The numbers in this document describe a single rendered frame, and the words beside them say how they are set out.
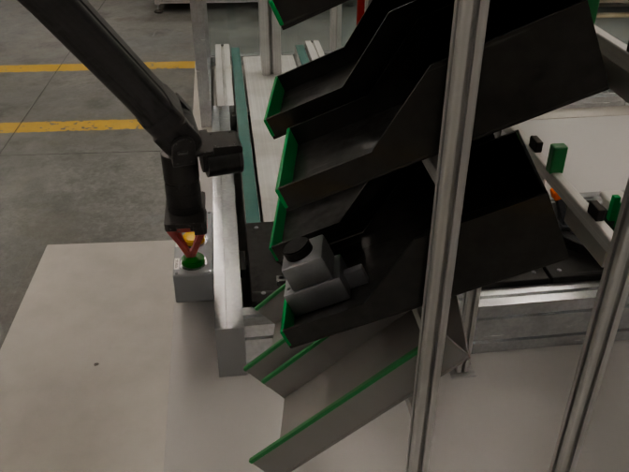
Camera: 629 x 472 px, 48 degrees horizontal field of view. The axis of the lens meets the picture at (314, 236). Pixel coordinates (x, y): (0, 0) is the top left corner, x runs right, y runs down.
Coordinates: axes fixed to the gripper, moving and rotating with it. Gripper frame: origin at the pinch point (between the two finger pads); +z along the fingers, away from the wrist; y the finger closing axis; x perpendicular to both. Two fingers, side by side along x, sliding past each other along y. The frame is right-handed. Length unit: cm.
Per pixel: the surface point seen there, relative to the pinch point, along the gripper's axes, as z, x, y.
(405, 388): -17, -25, -52
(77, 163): 100, 73, 236
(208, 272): 2.0, -2.9, -3.3
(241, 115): 4, -11, 66
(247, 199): 3.6, -10.6, 22.9
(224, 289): 1.9, -5.5, -8.7
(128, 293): 12.1, 12.8, 5.7
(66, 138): 100, 84, 269
